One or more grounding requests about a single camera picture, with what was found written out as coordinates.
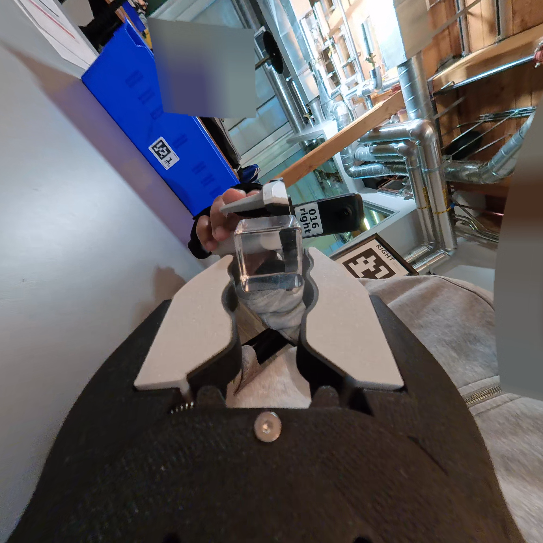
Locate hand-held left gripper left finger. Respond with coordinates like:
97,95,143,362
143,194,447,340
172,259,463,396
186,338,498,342
133,255,243,404

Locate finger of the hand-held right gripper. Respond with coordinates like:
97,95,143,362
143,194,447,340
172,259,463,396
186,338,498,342
262,180,293,208
220,193,272,215

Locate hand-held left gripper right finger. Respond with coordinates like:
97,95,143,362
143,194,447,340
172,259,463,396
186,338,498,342
296,247,405,397

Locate clear acrylic cube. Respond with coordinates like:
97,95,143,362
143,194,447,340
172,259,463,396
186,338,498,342
232,216,305,293

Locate blue bin with square tag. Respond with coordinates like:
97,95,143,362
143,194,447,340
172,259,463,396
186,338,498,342
81,19,240,217

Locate person's right forearm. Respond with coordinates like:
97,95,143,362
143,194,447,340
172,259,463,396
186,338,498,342
235,288,307,336

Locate black white marker sign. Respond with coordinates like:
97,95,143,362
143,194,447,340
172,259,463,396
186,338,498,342
330,232,420,281

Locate wooden beam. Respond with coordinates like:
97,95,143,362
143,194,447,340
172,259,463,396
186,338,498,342
273,91,404,187

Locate black chair armrest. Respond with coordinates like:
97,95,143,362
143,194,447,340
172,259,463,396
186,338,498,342
244,327,293,366

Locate cluster of silver ducts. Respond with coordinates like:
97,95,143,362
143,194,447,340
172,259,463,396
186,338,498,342
255,0,537,266

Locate black round disc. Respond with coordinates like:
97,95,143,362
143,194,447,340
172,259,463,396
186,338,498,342
255,26,286,74

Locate white paper with red line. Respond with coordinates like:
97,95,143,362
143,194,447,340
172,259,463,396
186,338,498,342
19,0,99,79

